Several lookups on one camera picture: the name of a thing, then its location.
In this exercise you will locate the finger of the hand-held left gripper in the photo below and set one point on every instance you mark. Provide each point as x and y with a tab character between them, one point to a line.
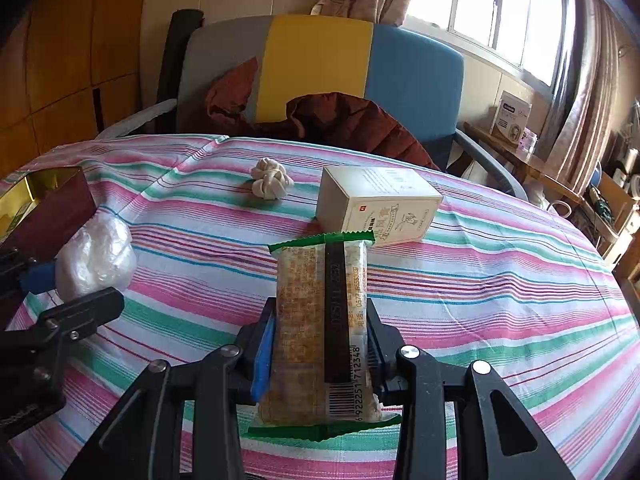
85	310
37	275

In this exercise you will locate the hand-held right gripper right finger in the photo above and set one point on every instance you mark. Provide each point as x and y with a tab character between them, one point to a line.
385	350

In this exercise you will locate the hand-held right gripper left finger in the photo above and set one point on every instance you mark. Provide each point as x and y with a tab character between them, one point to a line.
262	360

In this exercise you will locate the white plastic bag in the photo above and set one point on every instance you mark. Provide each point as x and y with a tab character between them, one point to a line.
95	255

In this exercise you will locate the dark red gift box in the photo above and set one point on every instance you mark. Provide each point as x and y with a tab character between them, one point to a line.
55	215

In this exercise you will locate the green-edged clear snack packet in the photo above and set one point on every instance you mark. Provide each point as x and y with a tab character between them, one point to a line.
305	310

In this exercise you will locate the striped tablecloth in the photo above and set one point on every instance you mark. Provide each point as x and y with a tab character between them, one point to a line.
450	285

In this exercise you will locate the cream carton box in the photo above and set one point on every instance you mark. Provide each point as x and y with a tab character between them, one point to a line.
370	185

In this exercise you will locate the cream knotted cloth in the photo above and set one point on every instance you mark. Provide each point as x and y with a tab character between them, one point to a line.
270	180

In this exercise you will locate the wooden wardrobe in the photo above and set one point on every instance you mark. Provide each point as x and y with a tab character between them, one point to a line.
65	50

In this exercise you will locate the dark red padded jacket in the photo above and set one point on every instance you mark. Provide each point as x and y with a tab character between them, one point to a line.
350	125

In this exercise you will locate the wooden side table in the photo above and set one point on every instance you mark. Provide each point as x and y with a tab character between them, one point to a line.
530	165

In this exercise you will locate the white and blue carton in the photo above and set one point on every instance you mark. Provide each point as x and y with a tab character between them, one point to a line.
510	117

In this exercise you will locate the grey yellow blue armchair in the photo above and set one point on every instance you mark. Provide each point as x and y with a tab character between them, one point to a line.
415	85

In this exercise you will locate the open cardboard box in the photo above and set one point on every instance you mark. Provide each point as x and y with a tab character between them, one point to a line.
617	200

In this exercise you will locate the window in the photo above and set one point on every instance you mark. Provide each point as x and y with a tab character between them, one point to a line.
490	10

